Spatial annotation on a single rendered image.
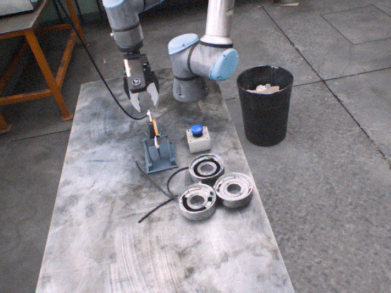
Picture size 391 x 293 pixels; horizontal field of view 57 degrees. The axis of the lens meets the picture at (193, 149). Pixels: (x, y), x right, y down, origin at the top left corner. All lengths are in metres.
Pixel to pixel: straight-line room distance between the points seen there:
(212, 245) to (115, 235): 0.27
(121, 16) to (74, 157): 0.56
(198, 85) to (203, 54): 0.17
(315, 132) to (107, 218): 1.75
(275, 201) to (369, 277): 0.58
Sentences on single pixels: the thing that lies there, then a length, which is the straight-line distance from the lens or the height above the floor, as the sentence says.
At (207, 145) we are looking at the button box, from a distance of 1.17.
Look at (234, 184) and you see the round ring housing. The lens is 1.03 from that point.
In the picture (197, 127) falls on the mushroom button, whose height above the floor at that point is 0.87.
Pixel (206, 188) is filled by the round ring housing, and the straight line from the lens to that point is 1.02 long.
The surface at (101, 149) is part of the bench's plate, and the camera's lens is 1.30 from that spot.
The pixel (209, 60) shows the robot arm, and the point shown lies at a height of 1.00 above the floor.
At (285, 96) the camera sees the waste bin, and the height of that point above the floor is 0.37.
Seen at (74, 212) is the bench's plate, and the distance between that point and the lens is 1.13.
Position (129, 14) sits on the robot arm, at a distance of 0.96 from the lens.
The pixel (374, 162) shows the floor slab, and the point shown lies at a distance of 2.36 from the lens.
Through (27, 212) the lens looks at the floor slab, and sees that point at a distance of 2.46.
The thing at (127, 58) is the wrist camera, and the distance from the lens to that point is 1.01.
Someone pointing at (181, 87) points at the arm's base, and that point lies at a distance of 1.41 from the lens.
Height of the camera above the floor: 1.57
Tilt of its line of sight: 40 degrees down
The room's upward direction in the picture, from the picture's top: 11 degrees counter-clockwise
